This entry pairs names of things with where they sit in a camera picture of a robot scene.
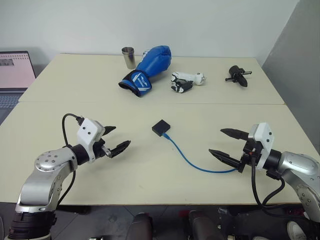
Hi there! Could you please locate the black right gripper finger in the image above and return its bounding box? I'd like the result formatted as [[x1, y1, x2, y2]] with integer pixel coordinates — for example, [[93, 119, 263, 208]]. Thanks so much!
[[219, 127, 250, 141], [208, 148, 246, 174]]

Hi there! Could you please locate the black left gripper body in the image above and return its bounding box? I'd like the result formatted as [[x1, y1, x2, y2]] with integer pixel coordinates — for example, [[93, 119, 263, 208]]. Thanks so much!
[[93, 137, 112, 161]]

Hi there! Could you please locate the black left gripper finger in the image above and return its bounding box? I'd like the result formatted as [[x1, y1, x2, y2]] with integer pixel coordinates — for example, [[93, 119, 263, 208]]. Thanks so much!
[[108, 140, 132, 159], [102, 125, 117, 138]]

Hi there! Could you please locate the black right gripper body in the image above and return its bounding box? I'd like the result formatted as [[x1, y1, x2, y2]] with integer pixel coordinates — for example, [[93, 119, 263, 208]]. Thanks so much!
[[240, 138, 263, 168]]

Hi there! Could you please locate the small black box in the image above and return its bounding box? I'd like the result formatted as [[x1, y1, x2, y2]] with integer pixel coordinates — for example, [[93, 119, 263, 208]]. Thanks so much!
[[151, 119, 173, 137]]

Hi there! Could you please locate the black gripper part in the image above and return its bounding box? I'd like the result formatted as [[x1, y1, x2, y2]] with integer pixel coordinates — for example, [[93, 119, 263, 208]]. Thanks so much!
[[224, 65, 253, 89]]

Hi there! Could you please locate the stainless steel cup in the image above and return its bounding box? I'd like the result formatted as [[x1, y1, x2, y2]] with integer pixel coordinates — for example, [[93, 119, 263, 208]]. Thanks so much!
[[121, 46, 137, 70]]

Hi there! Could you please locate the white and black handheld device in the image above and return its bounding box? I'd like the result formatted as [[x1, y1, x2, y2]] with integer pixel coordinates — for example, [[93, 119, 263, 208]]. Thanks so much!
[[169, 71, 208, 94]]

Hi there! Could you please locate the blue boxing glove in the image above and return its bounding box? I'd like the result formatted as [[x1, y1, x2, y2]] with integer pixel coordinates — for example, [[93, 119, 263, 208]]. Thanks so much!
[[117, 45, 173, 98]]

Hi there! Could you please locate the dark rounded shape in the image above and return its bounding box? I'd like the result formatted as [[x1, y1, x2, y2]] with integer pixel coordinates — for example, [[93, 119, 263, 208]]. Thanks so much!
[[130, 212, 154, 240]]

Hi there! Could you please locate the white shoe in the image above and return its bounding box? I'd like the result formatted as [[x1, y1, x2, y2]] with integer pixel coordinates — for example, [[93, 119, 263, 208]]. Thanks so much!
[[286, 220, 309, 240]]

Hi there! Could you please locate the grey partition panel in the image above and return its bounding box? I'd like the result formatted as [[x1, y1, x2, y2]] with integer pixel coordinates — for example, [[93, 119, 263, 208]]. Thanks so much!
[[259, 0, 320, 162]]

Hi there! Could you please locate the grey laptop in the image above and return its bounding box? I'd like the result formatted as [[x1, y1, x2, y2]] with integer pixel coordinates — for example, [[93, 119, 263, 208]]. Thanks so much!
[[0, 50, 37, 126]]

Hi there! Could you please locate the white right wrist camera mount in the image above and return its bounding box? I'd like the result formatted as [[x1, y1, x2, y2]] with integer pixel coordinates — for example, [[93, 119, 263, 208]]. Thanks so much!
[[248, 122, 276, 171]]

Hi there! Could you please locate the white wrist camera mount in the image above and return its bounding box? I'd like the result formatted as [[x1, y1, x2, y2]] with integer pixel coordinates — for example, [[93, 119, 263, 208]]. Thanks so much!
[[76, 118, 105, 165], [248, 122, 276, 171]]

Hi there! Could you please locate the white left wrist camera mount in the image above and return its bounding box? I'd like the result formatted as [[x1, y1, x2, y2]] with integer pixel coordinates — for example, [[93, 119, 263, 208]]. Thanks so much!
[[76, 118, 105, 165]]

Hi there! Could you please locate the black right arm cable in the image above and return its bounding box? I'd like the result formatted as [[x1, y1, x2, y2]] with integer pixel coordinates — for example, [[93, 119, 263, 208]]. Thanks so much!
[[250, 149, 302, 216]]

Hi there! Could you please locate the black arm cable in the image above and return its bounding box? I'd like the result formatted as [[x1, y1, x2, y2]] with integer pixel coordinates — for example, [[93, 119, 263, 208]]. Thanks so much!
[[56, 113, 84, 210], [250, 149, 302, 216]]

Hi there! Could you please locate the blue cable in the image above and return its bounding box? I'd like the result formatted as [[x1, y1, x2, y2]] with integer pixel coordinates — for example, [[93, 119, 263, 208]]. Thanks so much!
[[161, 133, 238, 174]]

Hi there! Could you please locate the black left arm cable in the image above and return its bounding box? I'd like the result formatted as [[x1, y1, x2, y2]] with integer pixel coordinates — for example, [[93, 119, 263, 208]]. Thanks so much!
[[56, 113, 84, 210]]

